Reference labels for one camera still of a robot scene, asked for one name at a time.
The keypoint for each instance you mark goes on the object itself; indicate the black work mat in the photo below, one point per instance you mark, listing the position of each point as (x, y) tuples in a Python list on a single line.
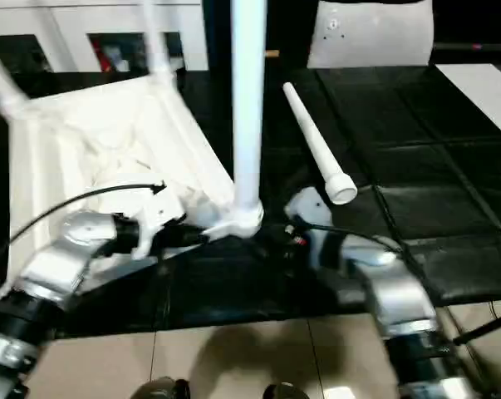
[(441, 187)]

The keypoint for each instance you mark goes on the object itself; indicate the white flat board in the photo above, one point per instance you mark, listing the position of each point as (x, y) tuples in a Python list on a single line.
[(482, 91)]

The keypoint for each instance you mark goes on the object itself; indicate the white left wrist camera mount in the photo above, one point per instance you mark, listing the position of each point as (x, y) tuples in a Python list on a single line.
[(158, 212)]

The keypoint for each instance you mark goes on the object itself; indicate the dark robot foot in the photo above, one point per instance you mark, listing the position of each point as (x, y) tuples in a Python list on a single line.
[(285, 391), (163, 388)]

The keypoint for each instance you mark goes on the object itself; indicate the white plastic table top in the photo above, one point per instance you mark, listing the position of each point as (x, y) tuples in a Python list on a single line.
[(88, 124)]

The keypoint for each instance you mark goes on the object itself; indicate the red bottle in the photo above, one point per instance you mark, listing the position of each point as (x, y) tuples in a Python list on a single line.
[(104, 58)]

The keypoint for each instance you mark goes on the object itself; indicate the dark robot left foot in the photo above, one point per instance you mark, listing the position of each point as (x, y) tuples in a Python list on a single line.
[(163, 388)]

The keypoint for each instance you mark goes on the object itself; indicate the black box with gold label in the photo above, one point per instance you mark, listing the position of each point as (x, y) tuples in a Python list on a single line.
[(291, 25)]

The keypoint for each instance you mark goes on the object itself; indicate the white plastic table leg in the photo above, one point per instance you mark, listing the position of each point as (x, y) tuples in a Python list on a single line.
[(156, 41), (1, 79), (246, 104), (316, 141)]

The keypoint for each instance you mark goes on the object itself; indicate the dark robot right foot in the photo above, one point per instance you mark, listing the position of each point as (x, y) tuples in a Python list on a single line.
[(285, 391)]

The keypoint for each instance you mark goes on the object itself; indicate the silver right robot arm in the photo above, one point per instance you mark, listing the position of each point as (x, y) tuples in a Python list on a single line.
[(399, 291)]

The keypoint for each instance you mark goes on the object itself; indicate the white glass-door cabinet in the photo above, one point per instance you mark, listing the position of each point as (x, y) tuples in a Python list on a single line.
[(67, 21)]

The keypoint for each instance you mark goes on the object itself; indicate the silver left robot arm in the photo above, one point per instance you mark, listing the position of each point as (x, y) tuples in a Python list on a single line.
[(55, 262)]

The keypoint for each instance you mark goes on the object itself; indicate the black stand leg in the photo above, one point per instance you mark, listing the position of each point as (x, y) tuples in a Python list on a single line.
[(482, 328)]

